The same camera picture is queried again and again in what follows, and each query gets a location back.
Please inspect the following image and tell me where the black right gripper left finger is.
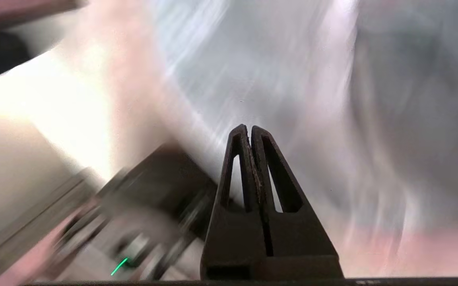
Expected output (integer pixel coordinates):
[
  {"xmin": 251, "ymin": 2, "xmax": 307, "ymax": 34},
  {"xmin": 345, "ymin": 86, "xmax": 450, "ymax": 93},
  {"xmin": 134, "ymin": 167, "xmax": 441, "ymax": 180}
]
[{"xmin": 200, "ymin": 124, "xmax": 273, "ymax": 279}]

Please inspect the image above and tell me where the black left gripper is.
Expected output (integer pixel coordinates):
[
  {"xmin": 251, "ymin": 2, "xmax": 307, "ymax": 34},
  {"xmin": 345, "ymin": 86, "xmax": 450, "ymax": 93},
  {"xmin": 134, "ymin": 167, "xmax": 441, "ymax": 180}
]
[{"xmin": 50, "ymin": 141, "xmax": 229, "ymax": 281}]

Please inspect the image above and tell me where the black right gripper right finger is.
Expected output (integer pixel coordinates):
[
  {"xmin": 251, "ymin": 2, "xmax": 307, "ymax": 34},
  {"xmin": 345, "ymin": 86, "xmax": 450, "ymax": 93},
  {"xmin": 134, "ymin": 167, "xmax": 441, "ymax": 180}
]
[{"xmin": 251, "ymin": 125, "xmax": 343, "ymax": 278}]

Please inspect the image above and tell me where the white red-print trash bag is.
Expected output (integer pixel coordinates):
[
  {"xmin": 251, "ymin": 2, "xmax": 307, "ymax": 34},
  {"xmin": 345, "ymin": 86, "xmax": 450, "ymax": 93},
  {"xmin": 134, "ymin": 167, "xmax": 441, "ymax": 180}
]
[{"xmin": 54, "ymin": 0, "xmax": 458, "ymax": 278}]

